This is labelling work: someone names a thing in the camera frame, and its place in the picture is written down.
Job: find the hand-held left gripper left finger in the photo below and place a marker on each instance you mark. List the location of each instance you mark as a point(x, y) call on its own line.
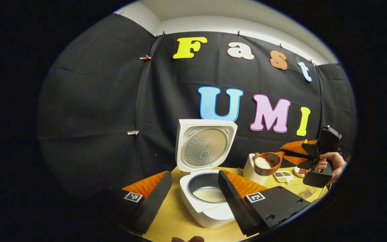
point(155, 205)

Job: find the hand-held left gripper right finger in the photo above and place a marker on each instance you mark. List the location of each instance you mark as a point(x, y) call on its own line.
point(235, 205)

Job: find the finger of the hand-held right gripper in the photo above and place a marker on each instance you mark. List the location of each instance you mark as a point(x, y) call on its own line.
point(296, 159)
point(297, 146)

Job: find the brown wooden spoon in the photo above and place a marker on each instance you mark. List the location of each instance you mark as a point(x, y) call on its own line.
point(278, 156)

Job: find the white rice cooker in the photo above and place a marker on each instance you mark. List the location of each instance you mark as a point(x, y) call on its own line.
point(207, 215)

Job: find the white round plate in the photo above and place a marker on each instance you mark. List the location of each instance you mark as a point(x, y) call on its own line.
point(297, 173)

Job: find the red meat piece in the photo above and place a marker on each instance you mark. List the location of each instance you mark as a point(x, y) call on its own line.
point(303, 171)

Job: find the white divided bean dish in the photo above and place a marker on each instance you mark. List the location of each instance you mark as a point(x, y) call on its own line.
point(283, 176)

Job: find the white toaster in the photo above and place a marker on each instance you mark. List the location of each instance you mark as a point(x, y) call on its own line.
point(249, 171)

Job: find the white cloth clip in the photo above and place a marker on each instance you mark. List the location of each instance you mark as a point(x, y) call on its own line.
point(133, 132)

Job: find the black backdrop cloth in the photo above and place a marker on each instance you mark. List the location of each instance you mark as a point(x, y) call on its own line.
point(96, 101)

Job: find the red cloth clip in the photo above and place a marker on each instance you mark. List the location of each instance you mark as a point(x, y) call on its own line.
point(145, 57)

